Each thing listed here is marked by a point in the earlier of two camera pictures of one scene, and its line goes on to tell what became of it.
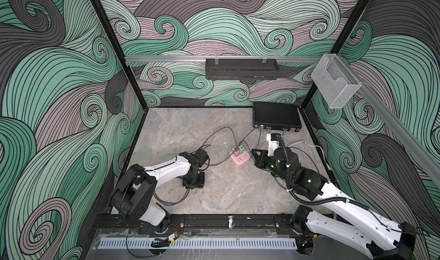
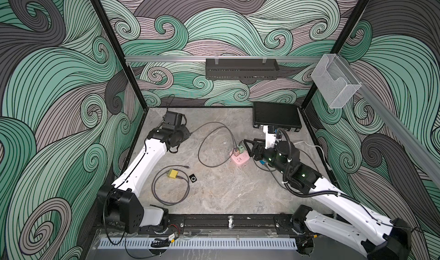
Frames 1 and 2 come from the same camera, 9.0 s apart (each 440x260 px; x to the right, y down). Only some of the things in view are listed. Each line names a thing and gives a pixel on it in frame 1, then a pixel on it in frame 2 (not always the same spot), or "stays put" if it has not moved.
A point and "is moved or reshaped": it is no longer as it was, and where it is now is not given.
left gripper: x=200 y=184 -> x=185 y=134
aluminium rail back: x=203 y=59 stays put
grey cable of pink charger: x=235 y=143 is moved or reshaped
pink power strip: x=241 y=160 stays put
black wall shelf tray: x=241 y=69 stays put
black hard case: x=283 y=116 stays put
